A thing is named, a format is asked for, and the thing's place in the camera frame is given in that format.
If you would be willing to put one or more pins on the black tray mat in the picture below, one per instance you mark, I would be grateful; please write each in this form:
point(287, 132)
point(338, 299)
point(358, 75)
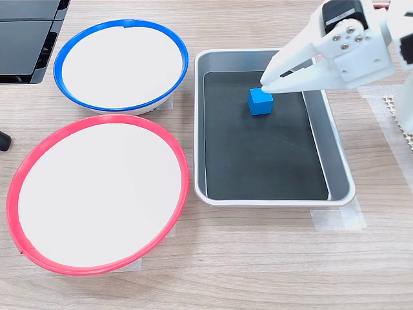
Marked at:
point(258, 155)

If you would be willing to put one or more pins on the small black rounded object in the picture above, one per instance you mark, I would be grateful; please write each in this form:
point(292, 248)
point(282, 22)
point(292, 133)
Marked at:
point(4, 141)

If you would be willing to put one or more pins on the clear tape strip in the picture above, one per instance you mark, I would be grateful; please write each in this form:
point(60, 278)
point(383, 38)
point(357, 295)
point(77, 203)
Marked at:
point(338, 219)

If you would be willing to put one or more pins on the white plate with blue rim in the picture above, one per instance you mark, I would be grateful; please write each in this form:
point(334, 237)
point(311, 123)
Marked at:
point(122, 64)

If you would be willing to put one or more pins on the steel tray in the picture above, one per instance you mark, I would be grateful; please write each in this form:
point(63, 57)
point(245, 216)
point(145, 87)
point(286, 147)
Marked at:
point(332, 155)

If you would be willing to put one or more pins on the white plate with red rim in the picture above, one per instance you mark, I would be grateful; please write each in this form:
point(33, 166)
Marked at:
point(100, 193)

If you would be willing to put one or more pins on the pale perforated base plate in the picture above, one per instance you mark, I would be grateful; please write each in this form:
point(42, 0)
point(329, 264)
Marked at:
point(392, 109)

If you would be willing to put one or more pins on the black flat device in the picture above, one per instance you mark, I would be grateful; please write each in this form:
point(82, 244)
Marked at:
point(22, 48)

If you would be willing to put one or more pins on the small blue cube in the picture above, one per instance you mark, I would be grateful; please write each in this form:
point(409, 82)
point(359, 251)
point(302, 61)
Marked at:
point(259, 103)

